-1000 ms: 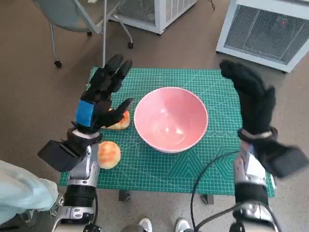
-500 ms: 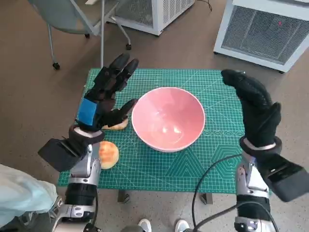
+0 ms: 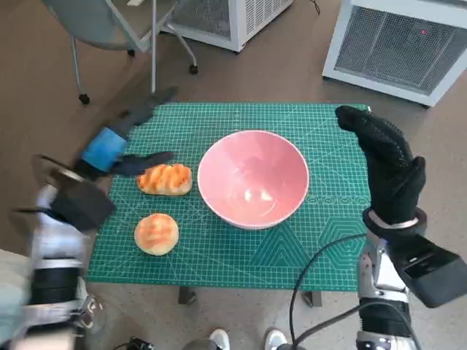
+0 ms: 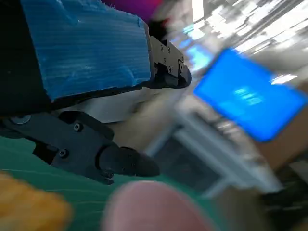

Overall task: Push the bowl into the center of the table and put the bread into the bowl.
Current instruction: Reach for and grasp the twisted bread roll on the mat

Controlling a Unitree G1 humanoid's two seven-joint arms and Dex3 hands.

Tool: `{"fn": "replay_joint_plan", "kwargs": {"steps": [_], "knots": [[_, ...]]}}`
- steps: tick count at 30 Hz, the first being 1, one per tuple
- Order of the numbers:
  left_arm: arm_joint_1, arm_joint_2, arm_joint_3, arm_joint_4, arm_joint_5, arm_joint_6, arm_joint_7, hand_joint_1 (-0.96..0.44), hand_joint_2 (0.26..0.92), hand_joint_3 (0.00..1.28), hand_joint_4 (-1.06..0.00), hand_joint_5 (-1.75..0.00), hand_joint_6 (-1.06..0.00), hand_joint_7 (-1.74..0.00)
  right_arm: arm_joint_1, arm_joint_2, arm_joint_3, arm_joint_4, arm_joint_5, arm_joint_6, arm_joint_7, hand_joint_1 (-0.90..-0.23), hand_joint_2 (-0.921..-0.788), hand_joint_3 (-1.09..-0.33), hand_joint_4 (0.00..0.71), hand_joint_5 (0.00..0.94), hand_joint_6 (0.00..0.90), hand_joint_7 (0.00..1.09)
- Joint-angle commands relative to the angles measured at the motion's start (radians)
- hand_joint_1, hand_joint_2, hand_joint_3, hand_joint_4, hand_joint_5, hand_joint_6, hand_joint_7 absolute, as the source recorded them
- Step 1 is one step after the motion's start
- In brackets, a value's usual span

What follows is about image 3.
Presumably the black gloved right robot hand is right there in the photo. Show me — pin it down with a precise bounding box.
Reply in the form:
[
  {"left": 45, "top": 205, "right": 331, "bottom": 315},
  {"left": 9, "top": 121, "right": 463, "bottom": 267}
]
[{"left": 334, "top": 104, "right": 427, "bottom": 225}]

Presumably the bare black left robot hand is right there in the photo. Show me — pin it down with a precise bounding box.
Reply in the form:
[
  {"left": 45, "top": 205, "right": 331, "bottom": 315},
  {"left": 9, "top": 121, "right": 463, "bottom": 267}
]
[{"left": 78, "top": 85, "right": 180, "bottom": 179}]

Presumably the long striped toy bread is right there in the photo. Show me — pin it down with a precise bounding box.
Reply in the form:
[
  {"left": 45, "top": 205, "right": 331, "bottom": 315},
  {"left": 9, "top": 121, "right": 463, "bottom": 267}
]
[{"left": 136, "top": 163, "right": 193, "bottom": 197}]

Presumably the round toy bread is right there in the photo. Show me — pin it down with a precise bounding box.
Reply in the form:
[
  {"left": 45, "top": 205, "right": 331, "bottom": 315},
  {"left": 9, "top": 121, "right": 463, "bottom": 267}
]
[{"left": 134, "top": 213, "right": 180, "bottom": 255}]

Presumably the pink bowl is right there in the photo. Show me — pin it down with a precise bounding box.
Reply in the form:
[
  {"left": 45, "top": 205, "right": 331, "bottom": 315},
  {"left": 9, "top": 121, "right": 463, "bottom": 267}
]
[{"left": 197, "top": 131, "right": 310, "bottom": 230}]

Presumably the white mesh cabinet red light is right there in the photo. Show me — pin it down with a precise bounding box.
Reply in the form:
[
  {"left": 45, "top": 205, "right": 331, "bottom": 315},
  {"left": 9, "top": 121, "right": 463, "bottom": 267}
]
[{"left": 322, "top": 0, "right": 467, "bottom": 107}]

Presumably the grey wheeled chair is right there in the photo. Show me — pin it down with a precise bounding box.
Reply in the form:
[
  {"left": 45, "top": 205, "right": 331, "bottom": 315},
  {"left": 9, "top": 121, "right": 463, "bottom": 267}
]
[{"left": 39, "top": 0, "right": 200, "bottom": 105}]

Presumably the green cutting mat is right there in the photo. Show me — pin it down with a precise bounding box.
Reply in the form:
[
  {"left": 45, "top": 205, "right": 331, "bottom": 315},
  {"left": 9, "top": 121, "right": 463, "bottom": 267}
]
[{"left": 84, "top": 102, "right": 373, "bottom": 292}]

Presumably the black device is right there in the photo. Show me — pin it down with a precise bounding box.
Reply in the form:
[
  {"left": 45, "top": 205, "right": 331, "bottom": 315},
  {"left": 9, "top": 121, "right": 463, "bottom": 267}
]
[{"left": 127, "top": 337, "right": 154, "bottom": 350}]

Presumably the white shoe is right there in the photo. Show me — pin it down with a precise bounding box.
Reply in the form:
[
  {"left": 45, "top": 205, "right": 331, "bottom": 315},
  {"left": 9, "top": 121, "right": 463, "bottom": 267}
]
[
  {"left": 209, "top": 329, "right": 231, "bottom": 350},
  {"left": 264, "top": 329, "right": 289, "bottom": 350}
]

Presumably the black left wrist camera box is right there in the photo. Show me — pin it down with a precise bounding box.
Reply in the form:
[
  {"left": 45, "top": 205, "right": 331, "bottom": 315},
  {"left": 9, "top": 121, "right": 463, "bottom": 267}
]
[{"left": 49, "top": 182, "right": 117, "bottom": 233}]

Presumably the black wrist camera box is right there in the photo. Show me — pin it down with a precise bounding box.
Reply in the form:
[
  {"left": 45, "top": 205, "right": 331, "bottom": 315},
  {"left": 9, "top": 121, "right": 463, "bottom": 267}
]
[
  {"left": 49, "top": 182, "right": 117, "bottom": 233},
  {"left": 399, "top": 233, "right": 467, "bottom": 309}
]

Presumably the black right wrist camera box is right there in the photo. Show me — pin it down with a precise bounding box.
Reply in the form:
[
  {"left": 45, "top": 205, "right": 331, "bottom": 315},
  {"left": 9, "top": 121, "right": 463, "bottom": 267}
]
[{"left": 399, "top": 233, "right": 467, "bottom": 309}]

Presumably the table leg bracket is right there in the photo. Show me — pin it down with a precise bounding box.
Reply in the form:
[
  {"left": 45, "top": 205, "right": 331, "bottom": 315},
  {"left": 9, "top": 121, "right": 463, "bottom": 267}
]
[
  {"left": 178, "top": 286, "right": 198, "bottom": 306},
  {"left": 304, "top": 290, "right": 324, "bottom": 308}
]

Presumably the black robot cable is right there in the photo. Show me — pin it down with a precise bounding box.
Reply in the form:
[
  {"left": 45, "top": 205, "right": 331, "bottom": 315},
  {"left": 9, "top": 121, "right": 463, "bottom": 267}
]
[
  {"left": 290, "top": 305, "right": 362, "bottom": 350},
  {"left": 289, "top": 234, "right": 368, "bottom": 346}
]

